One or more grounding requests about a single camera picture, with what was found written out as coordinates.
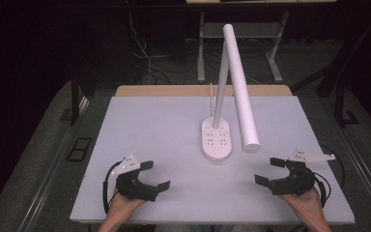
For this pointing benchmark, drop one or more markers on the metal floor rail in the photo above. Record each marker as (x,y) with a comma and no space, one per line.
(364,167)
(56,161)

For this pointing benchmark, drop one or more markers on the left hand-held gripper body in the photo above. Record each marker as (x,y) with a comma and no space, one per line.
(132,188)

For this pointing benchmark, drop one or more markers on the black rectangular floor frame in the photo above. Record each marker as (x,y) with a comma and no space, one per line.
(79,149)

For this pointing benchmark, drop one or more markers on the person's right hand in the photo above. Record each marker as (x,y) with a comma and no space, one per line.
(306,204)

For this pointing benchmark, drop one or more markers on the black stand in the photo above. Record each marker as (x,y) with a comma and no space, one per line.
(75,100)
(341,103)

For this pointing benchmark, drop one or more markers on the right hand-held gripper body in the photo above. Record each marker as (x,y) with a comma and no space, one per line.
(298,182)

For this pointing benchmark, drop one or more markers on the person's left hand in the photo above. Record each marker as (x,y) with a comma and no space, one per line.
(122,206)

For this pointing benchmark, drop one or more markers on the white desk lamp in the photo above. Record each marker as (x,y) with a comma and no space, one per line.
(241,96)

